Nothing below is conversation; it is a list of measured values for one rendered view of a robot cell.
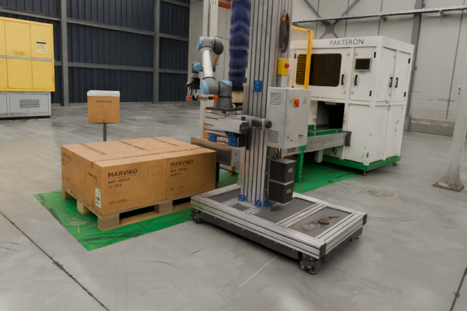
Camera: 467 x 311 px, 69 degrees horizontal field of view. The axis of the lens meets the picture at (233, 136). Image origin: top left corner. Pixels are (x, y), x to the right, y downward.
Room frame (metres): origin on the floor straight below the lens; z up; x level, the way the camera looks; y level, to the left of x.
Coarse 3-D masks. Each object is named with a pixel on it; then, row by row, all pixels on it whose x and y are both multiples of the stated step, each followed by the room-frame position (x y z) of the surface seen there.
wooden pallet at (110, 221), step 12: (72, 192) 3.10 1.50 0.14; (204, 192) 3.34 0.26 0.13; (84, 204) 2.89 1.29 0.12; (156, 204) 3.01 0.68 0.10; (168, 204) 3.05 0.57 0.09; (180, 204) 3.25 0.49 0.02; (108, 216) 2.65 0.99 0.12; (144, 216) 2.91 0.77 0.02; (156, 216) 2.96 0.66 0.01; (108, 228) 2.65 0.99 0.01
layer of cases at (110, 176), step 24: (72, 144) 3.39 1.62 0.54; (96, 144) 3.45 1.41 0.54; (120, 144) 3.51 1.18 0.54; (144, 144) 3.58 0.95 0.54; (168, 144) 3.64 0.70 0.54; (192, 144) 3.71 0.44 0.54; (72, 168) 3.09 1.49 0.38; (96, 168) 2.69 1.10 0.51; (120, 168) 2.72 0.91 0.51; (144, 168) 2.87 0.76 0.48; (168, 168) 3.04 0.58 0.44; (192, 168) 3.24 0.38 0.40; (96, 192) 2.70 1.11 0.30; (120, 192) 2.72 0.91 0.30; (144, 192) 2.87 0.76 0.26; (168, 192) 3.05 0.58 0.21; (192, 192) 3.24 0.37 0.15
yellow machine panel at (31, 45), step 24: (0, 24) 8.36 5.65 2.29; (24, 24) 8.76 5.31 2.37; (48, 24) 9.18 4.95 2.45; (0, 48) 8.34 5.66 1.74; (24, 48) 8.74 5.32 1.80; (48, 48) 9.16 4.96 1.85; (0, 72) 8.32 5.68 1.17; (24, 72) 8.72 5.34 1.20; (48, 72) 9.15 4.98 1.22; (0, 96) 8.34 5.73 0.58; (24, 96) 8.75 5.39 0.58; (48, 96) 9.18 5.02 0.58
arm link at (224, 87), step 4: (220, 80) 2.87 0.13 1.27; (220, 84) 2.85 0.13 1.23; (224, 84) 2.86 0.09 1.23; (228, 84) 2.86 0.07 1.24; (220, 88) 2.84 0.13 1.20; (224, 88) 2.86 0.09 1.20; (228, 88) 2.87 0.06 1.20; (220, 92) 2.86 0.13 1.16; (224, 92) 2.86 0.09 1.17; (228, 92) 2.87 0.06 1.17
